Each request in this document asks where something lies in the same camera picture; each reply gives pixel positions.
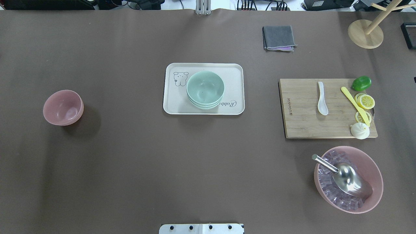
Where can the upper lemon slice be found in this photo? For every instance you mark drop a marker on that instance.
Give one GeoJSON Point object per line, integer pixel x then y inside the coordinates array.
{"type": "Point", "coordinates": [364, 101]}

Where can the middle green bowl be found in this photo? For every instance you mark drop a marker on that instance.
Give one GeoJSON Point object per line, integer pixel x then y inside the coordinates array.
{"type": "Point", "coordinates": [203, 104]}

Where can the bamboo cutting board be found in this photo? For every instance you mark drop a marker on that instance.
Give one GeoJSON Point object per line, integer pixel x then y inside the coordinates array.
{"type": "Point", "coordinates": [302, 120]}

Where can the top green bowl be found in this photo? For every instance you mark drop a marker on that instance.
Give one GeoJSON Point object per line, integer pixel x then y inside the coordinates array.
{"type": "Point", "coordinates": [205, 87]}

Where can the lemon slice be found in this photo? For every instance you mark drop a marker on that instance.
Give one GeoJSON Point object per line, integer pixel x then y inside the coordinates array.
{"type": "Point", "coordinates": [364, 101]}
{"type": "Point", "coordinates": [359, 118]}

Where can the wooden mug tree stand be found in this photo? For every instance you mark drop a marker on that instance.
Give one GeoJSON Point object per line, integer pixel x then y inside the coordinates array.
{"type": "Point", "coordinates": [367, 34]}

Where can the large pink bowl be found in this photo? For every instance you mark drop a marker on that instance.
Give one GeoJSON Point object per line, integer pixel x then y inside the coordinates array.
{"type": "Point", "coordinates": [367, 169]}

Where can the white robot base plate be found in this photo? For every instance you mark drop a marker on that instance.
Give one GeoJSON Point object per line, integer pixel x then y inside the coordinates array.
{"type": "Point", "coordinates": [209, 228]}

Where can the cream rabbit tray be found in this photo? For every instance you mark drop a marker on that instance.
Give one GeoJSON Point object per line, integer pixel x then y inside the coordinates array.
{"type": "Point", "coordinates": [176, 100]}

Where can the green lime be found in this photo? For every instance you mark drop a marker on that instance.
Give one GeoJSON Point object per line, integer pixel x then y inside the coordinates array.
{"type": "Point", "coordinates": [361, 83]}

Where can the folded grey cloth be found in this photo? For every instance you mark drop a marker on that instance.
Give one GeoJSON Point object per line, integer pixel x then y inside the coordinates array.
{"type": "Point", "coordinates": [278, 38]}

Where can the yellow plastic knife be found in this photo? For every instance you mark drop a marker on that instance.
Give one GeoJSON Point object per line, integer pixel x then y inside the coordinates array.
{"type": "Point", "coordinates": [363, 113]}

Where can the lower lemon slice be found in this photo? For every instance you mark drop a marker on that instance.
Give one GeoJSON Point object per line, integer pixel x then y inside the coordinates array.
{"type": "Point", "coordinates": [359, 118]}

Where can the green bowl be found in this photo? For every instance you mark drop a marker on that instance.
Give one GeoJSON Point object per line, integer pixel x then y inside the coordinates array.
{"type": "Point", "coordinates": [205, 107]}
{"type": "Point", "coordinates": [205, 87]}
{"type": "Point", "coordinates": [203, 104]}

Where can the small pink bowl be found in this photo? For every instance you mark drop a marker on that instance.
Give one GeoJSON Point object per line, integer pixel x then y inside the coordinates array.
{"type": "Point", "coordinates": [63, 108]}

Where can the bottom green bowl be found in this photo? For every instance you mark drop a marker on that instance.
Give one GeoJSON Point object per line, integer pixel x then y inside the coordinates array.
{"type": "Point", "coordinates": [205, 107]}

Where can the aluminium frame post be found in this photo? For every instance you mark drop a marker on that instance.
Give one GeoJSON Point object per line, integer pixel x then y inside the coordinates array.
{"type": "Point", "coordinates": [203, 7]}

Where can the black box at edge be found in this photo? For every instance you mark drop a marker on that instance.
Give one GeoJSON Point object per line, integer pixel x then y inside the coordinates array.
{"type": "Point", "coordinates": [409, 32]}

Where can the metal ice scoop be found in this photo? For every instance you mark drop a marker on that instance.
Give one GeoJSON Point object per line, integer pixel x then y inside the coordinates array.
{"type": "Point", "coordinates": [346, 178]}

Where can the white ceramic spoon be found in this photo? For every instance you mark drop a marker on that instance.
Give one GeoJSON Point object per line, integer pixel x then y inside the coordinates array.
{"type": "Point", "coordinates": [322, 107]}

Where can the clear ice cubes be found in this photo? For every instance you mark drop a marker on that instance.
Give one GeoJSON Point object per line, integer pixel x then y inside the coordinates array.
{"type": "Point", "coordinates": [330, 189]}

